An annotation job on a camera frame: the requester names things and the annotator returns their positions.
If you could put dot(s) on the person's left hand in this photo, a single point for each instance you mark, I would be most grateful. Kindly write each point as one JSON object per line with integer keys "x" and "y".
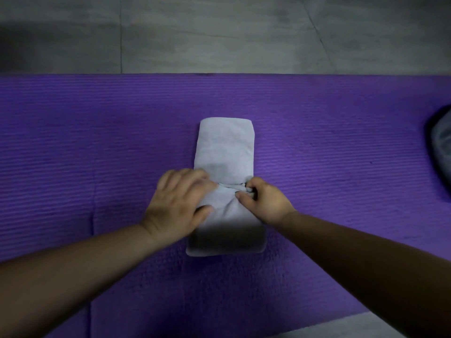
{"x": 172, "y": 211}

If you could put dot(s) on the person's right hand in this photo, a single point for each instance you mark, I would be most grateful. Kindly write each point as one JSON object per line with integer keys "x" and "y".
{"x": 267, "y": 204}

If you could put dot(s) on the whitish grey towel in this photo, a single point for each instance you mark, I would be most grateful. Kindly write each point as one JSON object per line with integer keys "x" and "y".
{"x": 225, "y": 147}

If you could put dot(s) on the dark grey towel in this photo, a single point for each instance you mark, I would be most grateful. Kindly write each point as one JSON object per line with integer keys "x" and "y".
{"x": 442, "y": 154}

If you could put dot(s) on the person's left forearm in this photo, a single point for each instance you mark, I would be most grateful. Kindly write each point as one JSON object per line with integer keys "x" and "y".
{"x": 70, "y": 278}

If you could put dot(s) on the person's right forearm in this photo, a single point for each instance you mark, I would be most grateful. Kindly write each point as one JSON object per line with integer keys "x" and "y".
{"x": 370, "y": 267}

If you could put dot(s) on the purple yoga mat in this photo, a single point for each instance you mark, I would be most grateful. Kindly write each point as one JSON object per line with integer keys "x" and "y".
{"x": 334, "y": 137}

